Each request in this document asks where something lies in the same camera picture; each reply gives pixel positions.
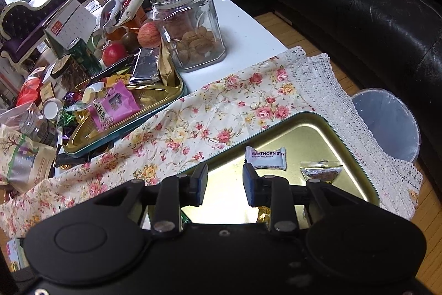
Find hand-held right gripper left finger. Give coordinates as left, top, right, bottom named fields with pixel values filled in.
left=83, top=163, right=209, bottom=235

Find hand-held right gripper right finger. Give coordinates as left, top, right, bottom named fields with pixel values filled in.
left=243, top=163, right=368, bottom=234

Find small gold foil candy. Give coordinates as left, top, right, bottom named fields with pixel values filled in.
left=256, top=207, right=273, bottom=224

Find white snack packet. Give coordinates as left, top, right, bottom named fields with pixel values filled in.
left=244, top=146, right=287, bottom=170

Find clear brown snack packet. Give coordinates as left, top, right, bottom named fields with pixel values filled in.
left=300, top=161, right=343, bottom=186

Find gold tin tray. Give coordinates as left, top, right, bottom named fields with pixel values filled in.
left=180, top=111, right=380, bottom=224

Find gold tin full of snacks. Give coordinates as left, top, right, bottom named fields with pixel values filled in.
left=62, top=39, right=183, bottom=157

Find floral tablecloth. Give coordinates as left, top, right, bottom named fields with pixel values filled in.
left=0, top=46, right=423, bottom=240

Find pink snack packet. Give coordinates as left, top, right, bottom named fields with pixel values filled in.
left=88, top=81, right=141, bottom=132

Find beige snack packet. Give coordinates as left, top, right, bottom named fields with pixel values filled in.
left=157, top=39, right=177, bottom=86

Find silver foil packet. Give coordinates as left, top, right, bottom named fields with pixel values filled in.
left=130, top=47, right=163, bottom=85

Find yellow snack packet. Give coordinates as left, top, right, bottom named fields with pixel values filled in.
left=105, top=74, right=133, bottom=86

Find pile of walnuts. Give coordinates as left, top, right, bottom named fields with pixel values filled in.
left=173, top=26, right=222, bottom=62

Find green foil candy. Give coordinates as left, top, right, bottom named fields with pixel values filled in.
left=57, top=101, right=90, bottom=128

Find trash bin with liner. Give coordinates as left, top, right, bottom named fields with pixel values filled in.
left=350, top=88, right=422, bottom=162

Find purple foil candy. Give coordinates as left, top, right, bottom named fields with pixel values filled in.
left=62, top=91, right=83, bottom=105

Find pale red apple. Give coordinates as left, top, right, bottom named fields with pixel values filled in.
left=137, top=22, right=162, bottom=47

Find brown kiwi fruit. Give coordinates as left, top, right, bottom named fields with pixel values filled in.
left=122, top=32, right=140, bottom=48

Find white round cap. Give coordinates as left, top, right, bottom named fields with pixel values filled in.
left=42, top=98, right=64, bottom=120

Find green drink can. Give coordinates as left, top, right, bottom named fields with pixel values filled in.
left=67, top=37, right=103, bottom=76

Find dark lidded tea jar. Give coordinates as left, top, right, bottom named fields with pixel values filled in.
left=46, top=56, right=90, bottom=92

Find large glass jar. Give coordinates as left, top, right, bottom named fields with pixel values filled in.
left=149, top=0, right=227, bottom=70

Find small glass jar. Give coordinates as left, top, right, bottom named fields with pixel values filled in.
left=19, top=110, right=57, bottom=147

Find kraft paper bag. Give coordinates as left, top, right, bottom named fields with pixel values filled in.
left=0, top=134, right=57, bottom=194

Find red plastic packet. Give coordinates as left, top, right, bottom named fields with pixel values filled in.
left=15, top=69, right=47, bottom=107

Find light blue box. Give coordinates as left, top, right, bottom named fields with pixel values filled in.
left=7, top=238, right=30, bottom=273

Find clear plastic bag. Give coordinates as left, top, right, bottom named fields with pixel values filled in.
left=0, top=106, right=35, bottom=137

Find black leather sofa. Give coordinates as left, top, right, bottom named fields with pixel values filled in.
left=119, top=0, right=442, bottom=174

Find white calendar box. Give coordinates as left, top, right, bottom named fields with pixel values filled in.
left=43, top=0, right=97, bottom=50

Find dark chaise lounge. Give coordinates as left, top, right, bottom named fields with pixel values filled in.
left=0, top=0, right=121, bottom=69

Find black handle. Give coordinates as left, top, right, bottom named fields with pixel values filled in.
left=90, top=55, right=139, bottom=81

